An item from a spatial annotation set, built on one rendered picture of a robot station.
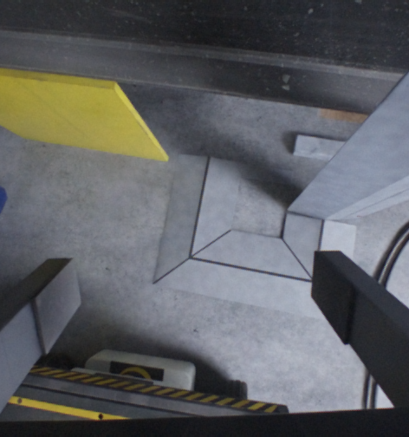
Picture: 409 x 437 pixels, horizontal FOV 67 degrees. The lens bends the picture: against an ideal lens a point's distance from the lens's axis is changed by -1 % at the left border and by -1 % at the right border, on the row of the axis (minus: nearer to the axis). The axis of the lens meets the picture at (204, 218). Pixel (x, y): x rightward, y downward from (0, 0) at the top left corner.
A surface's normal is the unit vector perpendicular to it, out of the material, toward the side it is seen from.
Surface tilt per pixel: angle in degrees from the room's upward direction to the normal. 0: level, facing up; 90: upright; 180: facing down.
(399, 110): 90
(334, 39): 90
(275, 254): 7
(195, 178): 10
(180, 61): 0
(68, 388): 0
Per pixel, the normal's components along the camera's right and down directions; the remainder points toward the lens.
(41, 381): -0.11, -0.14
